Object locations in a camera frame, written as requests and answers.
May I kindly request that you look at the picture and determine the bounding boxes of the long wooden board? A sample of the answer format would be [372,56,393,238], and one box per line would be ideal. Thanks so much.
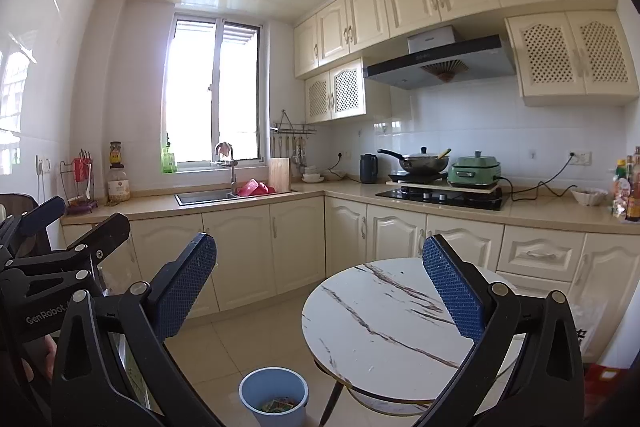
[387,180,503,194]

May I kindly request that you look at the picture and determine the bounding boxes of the green electric cooker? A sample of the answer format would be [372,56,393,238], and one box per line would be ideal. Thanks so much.
[446,150,503,189]

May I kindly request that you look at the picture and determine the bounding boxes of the group of condiment bottles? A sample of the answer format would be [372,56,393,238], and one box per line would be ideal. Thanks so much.
[611,146,640,223]

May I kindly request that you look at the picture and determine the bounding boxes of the wooden cutting board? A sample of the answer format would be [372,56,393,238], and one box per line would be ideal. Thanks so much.
[267,157,292,194]

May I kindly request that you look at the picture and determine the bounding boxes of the black wok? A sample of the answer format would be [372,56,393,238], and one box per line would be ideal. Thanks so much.
[377,147,452,176]

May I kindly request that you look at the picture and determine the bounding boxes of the metal sink faucet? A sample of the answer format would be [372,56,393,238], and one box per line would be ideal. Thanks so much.
[214,141,239,198]

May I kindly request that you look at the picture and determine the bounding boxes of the glass wok lid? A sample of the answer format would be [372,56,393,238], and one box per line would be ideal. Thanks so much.
[406,147,444,162]

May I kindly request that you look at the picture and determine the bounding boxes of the person's left hand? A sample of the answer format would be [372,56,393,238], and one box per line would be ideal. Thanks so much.
[22,336,57,383]

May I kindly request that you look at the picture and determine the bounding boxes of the white rice bag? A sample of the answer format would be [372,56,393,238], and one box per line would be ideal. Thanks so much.
[570,297,610,358]

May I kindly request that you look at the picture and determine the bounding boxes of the wide lattice door wall cabinet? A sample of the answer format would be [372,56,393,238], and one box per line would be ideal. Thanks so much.
[504,10,640,108]

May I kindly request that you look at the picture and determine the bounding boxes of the black portable induction cooker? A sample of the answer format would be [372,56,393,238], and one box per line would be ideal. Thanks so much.
[388,172,449,184]

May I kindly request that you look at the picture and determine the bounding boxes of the black power cable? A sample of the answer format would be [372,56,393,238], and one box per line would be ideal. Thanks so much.
[497,154,576,202]

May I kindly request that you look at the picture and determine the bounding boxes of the green plastic bottle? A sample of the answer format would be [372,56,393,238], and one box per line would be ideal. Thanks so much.
[160,142,178,174]

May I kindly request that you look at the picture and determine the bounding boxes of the white scalloped bowl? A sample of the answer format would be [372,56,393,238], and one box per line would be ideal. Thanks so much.
[571,186,608,207]

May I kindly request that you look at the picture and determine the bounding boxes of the small lattice door wall cabinet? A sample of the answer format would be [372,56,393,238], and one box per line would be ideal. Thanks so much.
[304,58,367,124]

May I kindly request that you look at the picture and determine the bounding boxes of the pink items in sink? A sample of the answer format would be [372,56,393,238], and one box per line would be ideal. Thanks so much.
[235,179,277,198]

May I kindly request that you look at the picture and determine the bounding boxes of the kitchen window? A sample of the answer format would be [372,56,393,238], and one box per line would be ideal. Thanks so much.
[161,12,264,173]

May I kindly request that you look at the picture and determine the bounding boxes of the large glass jar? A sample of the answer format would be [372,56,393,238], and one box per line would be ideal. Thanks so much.
[106,163,133,203]

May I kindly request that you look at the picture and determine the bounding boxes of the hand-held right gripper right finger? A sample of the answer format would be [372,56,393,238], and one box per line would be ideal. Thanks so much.
[415,233,587,427]

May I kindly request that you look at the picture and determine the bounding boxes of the steel kitchen sink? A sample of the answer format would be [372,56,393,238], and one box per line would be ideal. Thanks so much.
[174,188,240,208]

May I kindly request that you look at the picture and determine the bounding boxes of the grey range hood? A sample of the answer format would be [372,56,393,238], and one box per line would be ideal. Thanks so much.
[363,25,517,90]

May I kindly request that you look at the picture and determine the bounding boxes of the red box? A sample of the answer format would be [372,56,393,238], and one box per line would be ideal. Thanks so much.
[582,362,629,391]

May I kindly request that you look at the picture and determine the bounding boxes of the round white marble table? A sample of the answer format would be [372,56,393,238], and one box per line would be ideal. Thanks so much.
[301,257,532,427]

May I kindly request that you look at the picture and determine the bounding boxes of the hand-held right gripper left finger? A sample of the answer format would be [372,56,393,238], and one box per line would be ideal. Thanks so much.
[50,232,223,427]

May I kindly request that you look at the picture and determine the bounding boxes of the black gas stove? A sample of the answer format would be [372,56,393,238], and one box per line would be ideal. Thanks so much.
[375,186,507,212]

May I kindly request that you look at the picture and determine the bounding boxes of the blue plastic bin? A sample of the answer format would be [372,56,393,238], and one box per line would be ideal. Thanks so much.
[239,367,309,427]

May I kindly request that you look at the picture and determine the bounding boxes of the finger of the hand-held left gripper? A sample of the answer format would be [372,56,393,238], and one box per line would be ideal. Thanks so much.
[0,195,68,254]
[7,212,132,281]

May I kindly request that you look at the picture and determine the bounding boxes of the cream kitchen base cabinets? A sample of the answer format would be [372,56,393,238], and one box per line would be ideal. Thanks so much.
[60,179,640,364]

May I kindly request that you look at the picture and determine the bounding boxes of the dark wooden chair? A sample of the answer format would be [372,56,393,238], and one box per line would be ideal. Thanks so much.
[0,192,51,228]

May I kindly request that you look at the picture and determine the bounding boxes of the wire stand with red holder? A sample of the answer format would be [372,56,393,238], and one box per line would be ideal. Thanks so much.
[59,148,100,214]

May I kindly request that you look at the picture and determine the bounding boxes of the metal utensil rack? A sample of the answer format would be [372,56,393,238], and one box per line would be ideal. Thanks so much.
[270,109,318,170]

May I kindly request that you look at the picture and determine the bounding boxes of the black electric kettle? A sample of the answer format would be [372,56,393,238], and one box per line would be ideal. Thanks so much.
[359,153,380,184]

